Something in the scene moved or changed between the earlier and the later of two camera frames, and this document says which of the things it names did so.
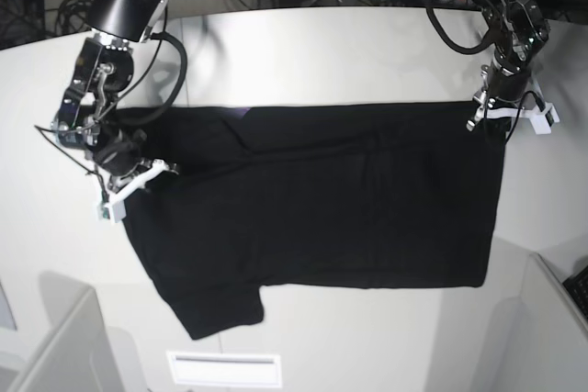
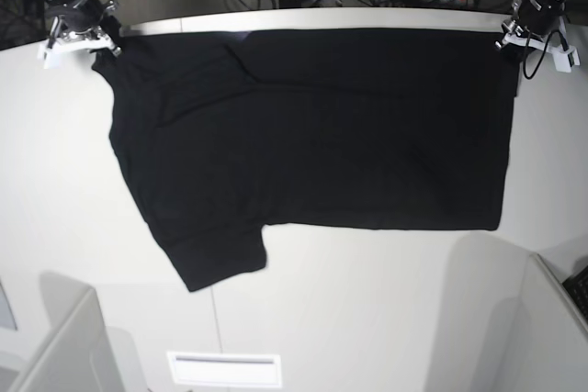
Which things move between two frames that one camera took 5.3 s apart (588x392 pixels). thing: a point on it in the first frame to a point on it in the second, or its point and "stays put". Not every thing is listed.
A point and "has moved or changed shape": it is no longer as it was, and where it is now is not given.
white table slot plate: x=225 y=369 stays put
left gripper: x=118 y=154 to x=79 y=16
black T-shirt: x=388 y=195 has moved or changed shape
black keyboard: x=577 y=285 stays put
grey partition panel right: x=551 y=333 stays put
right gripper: x=506 y=90 to x=543 y=8
